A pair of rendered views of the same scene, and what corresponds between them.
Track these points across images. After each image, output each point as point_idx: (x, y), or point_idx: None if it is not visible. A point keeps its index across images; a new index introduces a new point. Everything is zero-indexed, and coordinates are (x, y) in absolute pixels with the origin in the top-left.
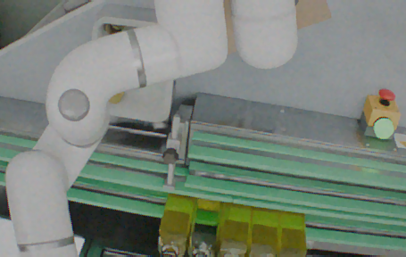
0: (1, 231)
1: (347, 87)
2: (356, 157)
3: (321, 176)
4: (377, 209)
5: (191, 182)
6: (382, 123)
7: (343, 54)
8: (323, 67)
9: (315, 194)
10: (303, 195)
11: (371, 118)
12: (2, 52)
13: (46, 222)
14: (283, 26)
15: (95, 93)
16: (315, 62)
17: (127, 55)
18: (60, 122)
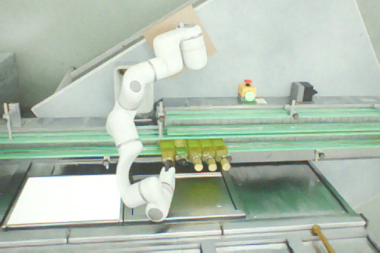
0: (76, 180)
1: (228, 82)
2: (240, 110)
3: (225, 117)
4: (255, 130)
5: (170, 132)
6: (248, 93)
7: (224, 67)
8: (216, 76)
9: (225, 129)
10: (220, 130)
11: (243, 92)
12: (59, 93)
13: (130, 131)
14: (202, 51)
15: (142, 81)
16: (212, 74)
17: (149, 68)
18: (130, 93)
